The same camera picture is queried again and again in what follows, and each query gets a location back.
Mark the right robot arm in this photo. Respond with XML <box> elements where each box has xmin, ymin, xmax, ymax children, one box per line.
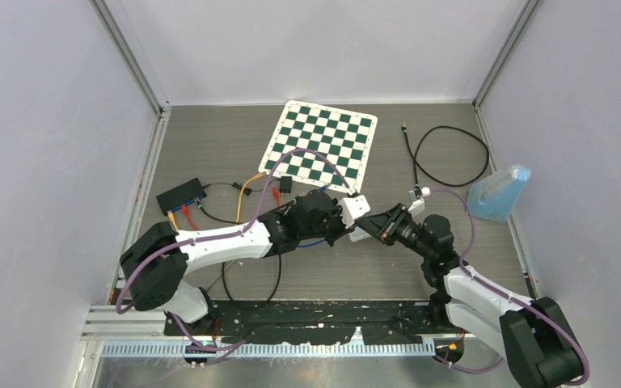
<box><xmin>357</xmin><ymin>205</ymin><xmax>589</xmax><ymax>387</ymax></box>

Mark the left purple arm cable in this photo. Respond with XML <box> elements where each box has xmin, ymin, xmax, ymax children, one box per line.
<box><xmin>115</xmin><ymin>149</ymin><xmax>357</xmax><ymax>365</ymax></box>

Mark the black network switch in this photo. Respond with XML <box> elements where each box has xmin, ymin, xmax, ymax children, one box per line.
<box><xmin>156</xmin><ymin>178</ymin><xmax>207</xmax><ymax>215</ymax></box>

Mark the green white chessboard mat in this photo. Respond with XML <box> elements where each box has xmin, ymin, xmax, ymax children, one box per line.
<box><xmin>258</xmin><ymin>100</ymin><xmax>378</xmax><ymax>194</ymax></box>

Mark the black looped ethernet cable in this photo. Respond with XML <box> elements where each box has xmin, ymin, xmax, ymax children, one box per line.
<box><xmin>411</xmin><ymin>125</ymin><xmax>491</xmax><ymax>188</ymax></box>

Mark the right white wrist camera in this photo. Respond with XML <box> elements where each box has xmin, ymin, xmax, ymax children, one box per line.
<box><xmin>408</xmin><ymin>185</ymin><xmax>431</xmax><ymax>217</ymax></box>

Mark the yellow ethernet cable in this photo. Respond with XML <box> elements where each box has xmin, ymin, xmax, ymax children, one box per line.
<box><xmin>167</xmin><ymin>173</ymin><xmax>267</xmax><ymax>231</ymax></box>

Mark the long black ethernet cable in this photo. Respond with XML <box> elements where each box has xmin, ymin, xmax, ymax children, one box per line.
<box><xmin>196</xmin><ymin>196</ymin><xmax>297</xmax><ymax>310</ymax></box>

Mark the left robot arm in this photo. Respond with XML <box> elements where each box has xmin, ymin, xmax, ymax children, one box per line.
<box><xmin>116</xmin><ymin>190</ymin><xmax>370</xmax><ymax>335</ymax></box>

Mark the red ethernet cable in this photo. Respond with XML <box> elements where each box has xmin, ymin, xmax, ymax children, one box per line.
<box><xmin>180</xmin><ymin>185</ymin><xmax>281</xmax><ymax>231</ymax></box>

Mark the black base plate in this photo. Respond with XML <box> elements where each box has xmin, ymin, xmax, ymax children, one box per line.
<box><xmin>185</xmin><ymin>300</ymin><xmax>461</xmax><ymax>345</ymax></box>

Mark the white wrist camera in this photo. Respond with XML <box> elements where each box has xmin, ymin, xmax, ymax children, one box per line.
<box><xmin>338</xmin><ymin>195</ymin><xmax>371</xmax><ymax>229</ymax></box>
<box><xmin>408</xmin><ymin>185</ymin><xmax>431</xmax><ymax>217</ymax></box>

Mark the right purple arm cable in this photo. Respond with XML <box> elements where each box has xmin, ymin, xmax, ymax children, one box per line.
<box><xmin>423</xmin><ymin>187</ymin><xmax>591</xmax><ymax>388</ymax></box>

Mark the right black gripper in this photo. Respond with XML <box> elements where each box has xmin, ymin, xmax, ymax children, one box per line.
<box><xmin>357</xmin><ymin>203</ymin><xmax>433</xmax><ymax>260</ymax></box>

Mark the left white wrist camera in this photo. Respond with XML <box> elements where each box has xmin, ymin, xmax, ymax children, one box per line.
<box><xmin>338</xmin><ymin>195</ymin><xmax>371</xmax><ymax>229</ymax></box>

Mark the blue ethernet cable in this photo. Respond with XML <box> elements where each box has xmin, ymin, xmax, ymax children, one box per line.
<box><xmin>295</xmin><ymin>184</ymin><xmax>331</xmax><ymax>250</ymax></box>

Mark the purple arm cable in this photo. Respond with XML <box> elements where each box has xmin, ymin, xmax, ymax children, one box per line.
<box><xmin>423</xmin><ymin>187</ymin><xmax>591</xmax><ymax>388</ymax></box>
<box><xmin>115</xmin><ymin>149</ymin><xmax>357</xmax><ymax>365</ymax></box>

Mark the short black ethernet cable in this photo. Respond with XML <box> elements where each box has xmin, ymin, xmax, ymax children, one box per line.
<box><xmin>401</xmin><ymin>121</ymin><xmax>422</xmax><ymax>188</ymax></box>

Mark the white router box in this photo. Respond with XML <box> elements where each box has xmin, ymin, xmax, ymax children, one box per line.
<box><xmin>349</xmin><ymin>226</ymin><xmax>370</xmax><ymax>243</ymax></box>

